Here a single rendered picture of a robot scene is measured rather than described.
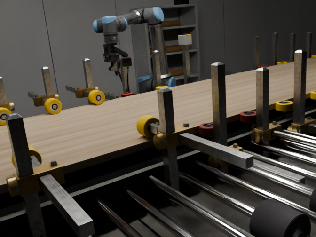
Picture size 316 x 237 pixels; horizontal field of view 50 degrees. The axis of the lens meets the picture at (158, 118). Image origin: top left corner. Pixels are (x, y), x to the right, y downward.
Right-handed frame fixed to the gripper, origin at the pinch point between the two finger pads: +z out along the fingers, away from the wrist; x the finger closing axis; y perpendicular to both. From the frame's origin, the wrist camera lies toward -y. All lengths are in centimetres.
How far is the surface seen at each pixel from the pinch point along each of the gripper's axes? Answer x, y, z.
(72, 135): 73, 59, 13
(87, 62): 9.8, 23.8, -10.3
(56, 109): 29, 52, 10
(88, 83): 9.8, 25.2, 2.0
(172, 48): -205, -193, 4
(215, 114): 117, 20, 4
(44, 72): 10, 50, -8
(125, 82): 9.6, -0.1, 4.9
